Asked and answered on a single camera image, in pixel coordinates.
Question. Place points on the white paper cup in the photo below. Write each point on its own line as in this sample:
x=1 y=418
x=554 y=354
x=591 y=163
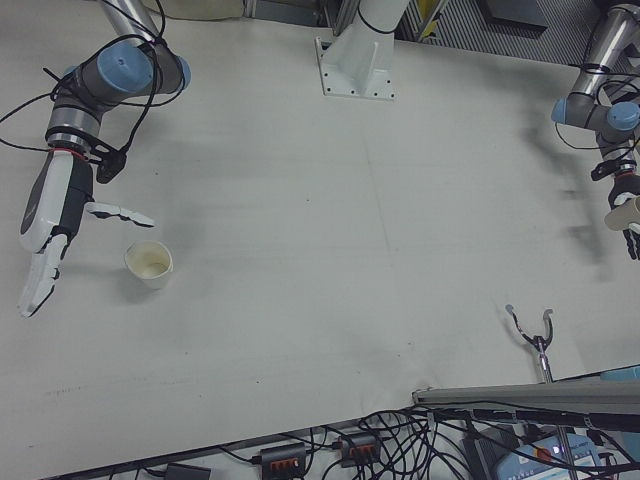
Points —
x=155 y=280

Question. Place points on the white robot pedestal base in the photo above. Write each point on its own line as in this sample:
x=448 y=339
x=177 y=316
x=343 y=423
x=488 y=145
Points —
x=357 y=65

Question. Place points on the black orange power strip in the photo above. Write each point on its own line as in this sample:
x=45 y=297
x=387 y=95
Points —
x=357 y=447
x=282 y=457

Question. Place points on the beige paper cup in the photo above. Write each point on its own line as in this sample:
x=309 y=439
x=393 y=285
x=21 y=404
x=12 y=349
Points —
x=622 y=217

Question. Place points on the metal reacher grabber tool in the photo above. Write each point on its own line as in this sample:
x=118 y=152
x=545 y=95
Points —
x=537 y=342

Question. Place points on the dark grey metal box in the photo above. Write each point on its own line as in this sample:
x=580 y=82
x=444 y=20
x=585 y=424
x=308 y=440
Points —
x=515 y=10

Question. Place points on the small black adapter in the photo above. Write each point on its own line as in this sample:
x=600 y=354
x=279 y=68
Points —
x=187 y=472

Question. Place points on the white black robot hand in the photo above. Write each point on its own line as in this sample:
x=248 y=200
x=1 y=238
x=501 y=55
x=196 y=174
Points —
x=625 y=185
x=45 y=210

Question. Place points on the dark grey power brick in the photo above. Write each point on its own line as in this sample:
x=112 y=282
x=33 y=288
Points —
x=480 y=452

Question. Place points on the aluminium profile rail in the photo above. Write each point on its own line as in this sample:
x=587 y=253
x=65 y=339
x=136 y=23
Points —
x=500 y=395

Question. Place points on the grey blue teach pendant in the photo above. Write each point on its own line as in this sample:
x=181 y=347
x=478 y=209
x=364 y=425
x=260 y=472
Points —
x=530 y=465

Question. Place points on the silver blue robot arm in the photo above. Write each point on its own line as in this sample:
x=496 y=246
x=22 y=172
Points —
x=582 y=112
x=120 y=67

